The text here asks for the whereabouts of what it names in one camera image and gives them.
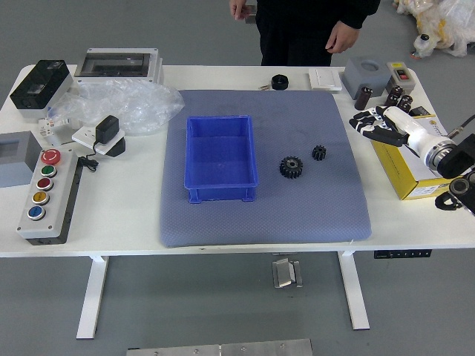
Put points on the person's left hand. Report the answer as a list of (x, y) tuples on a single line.
[(343, 37)]

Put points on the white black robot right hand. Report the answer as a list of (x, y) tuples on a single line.
[(404, 128)]

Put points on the person's right hand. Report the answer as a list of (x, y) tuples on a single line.
[(239, 8)]

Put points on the small black gear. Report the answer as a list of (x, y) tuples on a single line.
[(321, 153)]

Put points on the big black gear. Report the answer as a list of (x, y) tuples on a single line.
[(291, 167)]

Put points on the yellow white cardboard box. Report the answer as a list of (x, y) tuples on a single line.
[(401, 170)]

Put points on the blue plastic box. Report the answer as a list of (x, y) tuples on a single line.
[(220, 163)]

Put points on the black box with white base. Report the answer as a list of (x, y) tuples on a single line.
[(39, 87)]

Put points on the grey box with window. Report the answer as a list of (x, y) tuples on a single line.
[(15, 159)]

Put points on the grey push-button control box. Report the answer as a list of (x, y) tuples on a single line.
[(44, 196)]

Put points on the grey floor plate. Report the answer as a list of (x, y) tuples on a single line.
[(252, 9), (251, 19)]

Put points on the small flat black module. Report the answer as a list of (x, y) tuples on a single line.
[(422, 111)]

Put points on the grey block with round hole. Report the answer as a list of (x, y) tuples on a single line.
[(365, 76)]

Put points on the person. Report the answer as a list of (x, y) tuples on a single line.
[(297, 29)]

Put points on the black round knob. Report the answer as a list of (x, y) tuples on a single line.
[(280, 82)]

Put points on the plastic-wrapped bundle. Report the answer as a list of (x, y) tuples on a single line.
[(445, 26)]

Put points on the black table control panel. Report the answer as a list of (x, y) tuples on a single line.
[(402, 254)]

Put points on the clear plastic bag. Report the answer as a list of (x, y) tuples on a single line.
[(137, 104)]

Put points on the blue-grey padded mat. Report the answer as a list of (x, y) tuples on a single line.
[(267, 219)]

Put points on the white table leg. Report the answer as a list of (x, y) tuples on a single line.
[(91, 296), (356, 296)]

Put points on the black power adapter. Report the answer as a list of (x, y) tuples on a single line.
[(107, 128)]

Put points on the white power socket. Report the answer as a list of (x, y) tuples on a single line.
[(83, 135)]

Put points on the grey metal plate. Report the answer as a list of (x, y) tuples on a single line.
[(222, 350)]

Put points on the white wall switch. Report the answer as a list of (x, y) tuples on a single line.
[(326, 78)]

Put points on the grey red-black button switch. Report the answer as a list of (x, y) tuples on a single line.
[(401, 76)]

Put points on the grey enclosure with clear window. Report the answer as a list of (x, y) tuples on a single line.
[(115, 65)]

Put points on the metal floor bracket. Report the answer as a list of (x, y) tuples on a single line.
[(284, 274)]

